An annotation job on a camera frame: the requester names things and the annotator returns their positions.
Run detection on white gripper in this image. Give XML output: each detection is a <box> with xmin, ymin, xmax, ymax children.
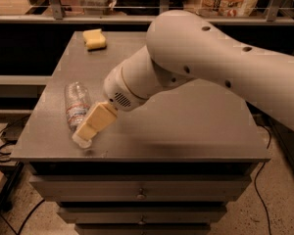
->
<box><xmin>73</xmin><ymin>65</ymin><xmax>146</xmax><ymax>141</ymax></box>

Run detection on clear plastic water bottle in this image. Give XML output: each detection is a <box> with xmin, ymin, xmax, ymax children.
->
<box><xmin>64</xmin><ymin>81</ymin><xmax>91</xmax><ymax>149</ymax></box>

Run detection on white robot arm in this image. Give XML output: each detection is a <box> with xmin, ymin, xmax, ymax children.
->
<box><xmin>73</xmin><ymin>10</ymin><xmax>294</xmax><ymax>148</ymax></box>

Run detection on yellow sponge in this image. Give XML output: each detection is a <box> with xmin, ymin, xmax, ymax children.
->
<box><xmin>82</xmin><ymin>29</ymin><xmax>107</xmax><ymax>50</ymax></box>

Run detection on grey drawer cabinet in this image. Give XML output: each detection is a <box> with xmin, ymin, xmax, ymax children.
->
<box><xmin>12</xmin><ymin>32</ymin><xmax>270</xmax><ymax>235</ymax></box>

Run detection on top drawer round knob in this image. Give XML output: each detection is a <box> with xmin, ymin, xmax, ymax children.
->
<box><xmin>136</xmin><ymin>188</ymin><xmax>147</xmax><ymax>200</ymax></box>

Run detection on drawer round knob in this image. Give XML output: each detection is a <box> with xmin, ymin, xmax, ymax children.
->
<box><xmin>136</xmin><ymin>188</ymin><xmax>147</xmax><ymax>200</ymax></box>
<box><xmin>137</xmin><ymin>215</ymin><xmax>146</xmax><ymax>225</ymax></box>

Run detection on metal railing frame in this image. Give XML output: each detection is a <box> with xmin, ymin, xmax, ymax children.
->
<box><xmin>0</xmin><ymin>0</ymin><xmax>294</xmax><ymax>25</ymax></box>

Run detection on black floor cables left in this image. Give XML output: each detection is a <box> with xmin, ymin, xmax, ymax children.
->
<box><xmin>0</xmin><ymin>115</ymin><xmax>46</xmax><ymax>235</ymax></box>

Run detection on black floor cable right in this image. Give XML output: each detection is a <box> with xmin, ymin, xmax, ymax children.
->
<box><xmin>253</xmin><ymin>124</ymin><xmax>272</xmax><ymax>235</ymax></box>

